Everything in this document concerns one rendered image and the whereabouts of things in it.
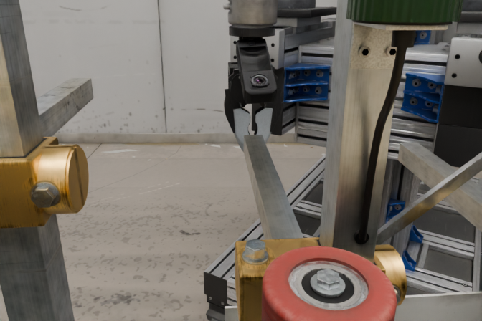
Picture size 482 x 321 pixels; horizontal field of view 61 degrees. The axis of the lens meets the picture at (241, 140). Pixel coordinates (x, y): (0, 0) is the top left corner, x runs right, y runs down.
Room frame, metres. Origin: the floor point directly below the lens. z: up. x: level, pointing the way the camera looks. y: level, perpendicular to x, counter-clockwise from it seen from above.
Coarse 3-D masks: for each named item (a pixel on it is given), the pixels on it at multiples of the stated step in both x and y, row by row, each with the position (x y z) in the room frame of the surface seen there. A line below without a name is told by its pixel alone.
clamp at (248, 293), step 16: (272, 240) 0.30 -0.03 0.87; (288, 240) 0.30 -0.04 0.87; (304, 240) 0.30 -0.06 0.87; (240, 256) 0.28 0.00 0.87; (272, 256) 0.28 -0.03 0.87; (384, 256) 0.28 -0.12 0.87; (240, 272) 0.26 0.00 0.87; (256, 272) 0.26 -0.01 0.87; (384, 272) 0.26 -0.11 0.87; (400, 272) 0.27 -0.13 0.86; (240, 288) 0.26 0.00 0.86; (256, 288) 0.26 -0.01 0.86; (400, 288) 0.27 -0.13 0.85; (240, 304) 0.26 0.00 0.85; (256, 304) 0.26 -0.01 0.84; (400, 304) 0.27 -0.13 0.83; (240, 320) 0.26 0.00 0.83; (256, 320) 0.26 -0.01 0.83
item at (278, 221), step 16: (256, 144) 0.57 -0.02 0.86; (256, 160) 0.51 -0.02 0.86; (272, 160) 0.51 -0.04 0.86; (256, 176) 0.46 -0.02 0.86; (272, 176) 0.46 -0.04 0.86; (256, 192) 0.44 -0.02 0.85; (272, 192) 0.42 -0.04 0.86; (272, 208) 0.38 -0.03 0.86; (288, 208) 0.38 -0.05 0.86; (272, 224) 0.35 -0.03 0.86; (288, 224) 0.35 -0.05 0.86
